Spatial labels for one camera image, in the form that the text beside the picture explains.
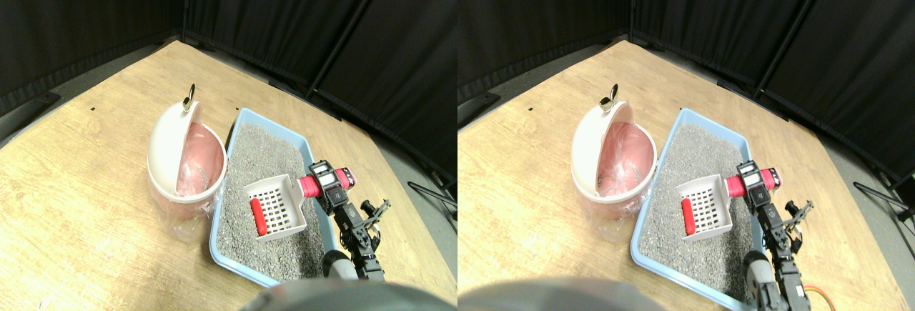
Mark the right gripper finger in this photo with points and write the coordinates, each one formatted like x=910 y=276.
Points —
x=755 y=182
x=330 y=182

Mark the red lump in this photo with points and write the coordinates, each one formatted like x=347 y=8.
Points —
x=258 y=218
x=689 y=218

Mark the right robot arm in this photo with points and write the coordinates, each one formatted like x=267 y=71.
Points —
x=783 y=254
x=361 y=248

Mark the blue litter tray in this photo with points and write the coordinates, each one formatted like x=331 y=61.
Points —
x=690 y=154
x=264 y=154

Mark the black tripod stand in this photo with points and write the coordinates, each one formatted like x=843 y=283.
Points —
x=886 y=200
x=432 y=195

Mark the white bin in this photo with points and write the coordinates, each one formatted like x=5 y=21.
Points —
x=592 y=154
x=168 y=154

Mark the black curtain stand foot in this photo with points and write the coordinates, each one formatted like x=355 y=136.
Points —
x=475 y=104

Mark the black bracket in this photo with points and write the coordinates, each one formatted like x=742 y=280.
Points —
x=375 y=212
x=799 y=212

